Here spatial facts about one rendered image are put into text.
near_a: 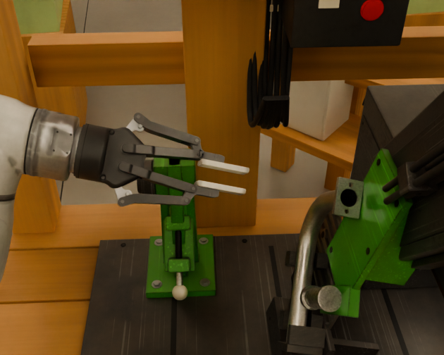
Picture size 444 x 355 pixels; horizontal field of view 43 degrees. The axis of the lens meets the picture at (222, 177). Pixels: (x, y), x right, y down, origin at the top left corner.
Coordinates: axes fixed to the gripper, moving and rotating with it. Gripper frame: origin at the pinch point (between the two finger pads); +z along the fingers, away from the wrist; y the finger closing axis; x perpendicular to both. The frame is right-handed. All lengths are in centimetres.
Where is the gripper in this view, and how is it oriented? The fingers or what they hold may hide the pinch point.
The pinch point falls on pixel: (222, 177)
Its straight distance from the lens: 79.9
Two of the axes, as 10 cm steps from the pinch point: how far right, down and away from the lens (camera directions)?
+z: 9.6, 1.8, 2.0
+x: -2.2, 0.9, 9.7
